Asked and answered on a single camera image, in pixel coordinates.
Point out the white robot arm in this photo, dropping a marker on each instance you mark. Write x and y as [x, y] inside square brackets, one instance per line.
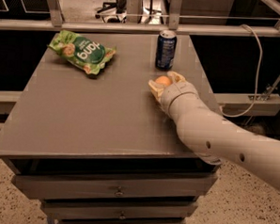
[212, 137]

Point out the grey drawer cabinet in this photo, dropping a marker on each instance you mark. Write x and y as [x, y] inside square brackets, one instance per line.
[66, 123]

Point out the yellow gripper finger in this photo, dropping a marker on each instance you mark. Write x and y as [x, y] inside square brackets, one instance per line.
[175, 77]
[156, 89]

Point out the orange fruit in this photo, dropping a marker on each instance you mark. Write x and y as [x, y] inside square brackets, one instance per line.
[163, 80]

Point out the blue pepsi can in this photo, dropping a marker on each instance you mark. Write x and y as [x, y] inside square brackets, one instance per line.
[165, 52]

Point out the green chip bag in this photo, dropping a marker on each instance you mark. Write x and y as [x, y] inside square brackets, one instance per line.
[83, 53]

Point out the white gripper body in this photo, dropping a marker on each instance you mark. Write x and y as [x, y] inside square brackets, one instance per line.
[176, 93]

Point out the black office chair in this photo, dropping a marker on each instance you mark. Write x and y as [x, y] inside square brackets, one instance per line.
[118, 5]

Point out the top grey drawer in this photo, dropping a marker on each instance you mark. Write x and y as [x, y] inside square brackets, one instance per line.
[116, 186]

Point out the middle grey drawer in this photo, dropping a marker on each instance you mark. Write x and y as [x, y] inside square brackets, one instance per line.
[119, 209]

